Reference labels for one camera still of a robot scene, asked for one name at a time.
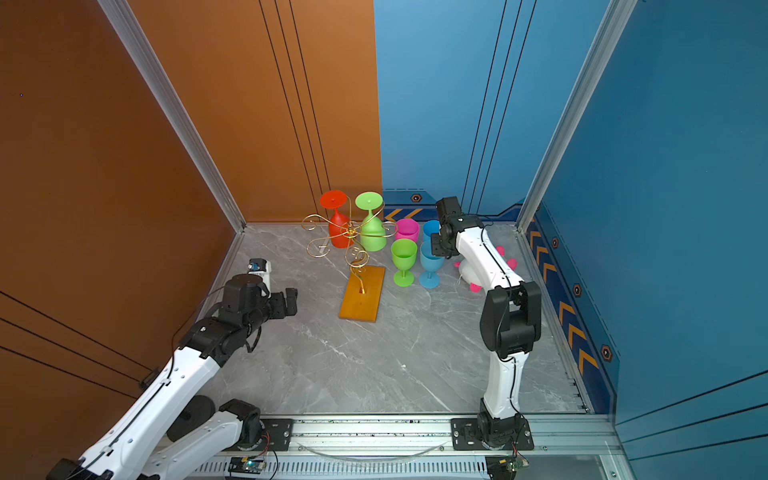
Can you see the light blue wine glass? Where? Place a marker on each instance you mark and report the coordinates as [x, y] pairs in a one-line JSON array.
[[431, 264]]

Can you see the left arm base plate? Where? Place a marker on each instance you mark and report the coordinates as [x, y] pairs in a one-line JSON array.
[[275, 435]]

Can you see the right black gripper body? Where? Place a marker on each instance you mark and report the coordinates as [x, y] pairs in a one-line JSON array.
[[437, 246]]

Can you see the left circuit board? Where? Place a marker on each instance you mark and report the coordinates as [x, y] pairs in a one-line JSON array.
[[249, 465]]

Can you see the pink wine glass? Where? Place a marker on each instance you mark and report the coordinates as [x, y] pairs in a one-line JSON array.
[[407, 228]]

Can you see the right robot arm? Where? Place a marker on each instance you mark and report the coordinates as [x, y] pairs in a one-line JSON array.
[[510, 322]]

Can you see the green wine glass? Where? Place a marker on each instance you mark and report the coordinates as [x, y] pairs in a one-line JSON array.
[[404, 255], [372, 231]]

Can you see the red wine glass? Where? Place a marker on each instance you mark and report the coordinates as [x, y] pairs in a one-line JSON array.
[[338, 222]]

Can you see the circuit board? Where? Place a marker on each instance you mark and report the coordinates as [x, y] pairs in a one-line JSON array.
[[249, 465], [505, 467]]

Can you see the wooden rack base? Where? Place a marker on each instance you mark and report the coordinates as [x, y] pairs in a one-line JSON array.
[[362, 296]]

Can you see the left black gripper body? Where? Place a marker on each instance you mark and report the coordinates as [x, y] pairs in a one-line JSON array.
[[276, 306]]

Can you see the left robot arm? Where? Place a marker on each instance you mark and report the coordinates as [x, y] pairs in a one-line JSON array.
[[129, 449]]

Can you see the right circuit board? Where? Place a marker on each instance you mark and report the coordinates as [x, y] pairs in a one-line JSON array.
[[505, 467]]

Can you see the white pink plush toy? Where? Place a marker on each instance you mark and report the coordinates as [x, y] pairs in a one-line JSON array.
[[470, 277]]

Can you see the aluminium front rail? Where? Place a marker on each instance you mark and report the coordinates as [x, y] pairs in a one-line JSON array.
[[420, 447]]

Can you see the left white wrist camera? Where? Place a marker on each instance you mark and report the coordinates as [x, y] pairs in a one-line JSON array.
[[262, 268]]

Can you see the gold wire glass rack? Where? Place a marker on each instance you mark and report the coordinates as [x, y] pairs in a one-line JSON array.
[[356, 256]]

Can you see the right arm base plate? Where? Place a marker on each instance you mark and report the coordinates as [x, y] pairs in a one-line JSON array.
[[466, 435]]

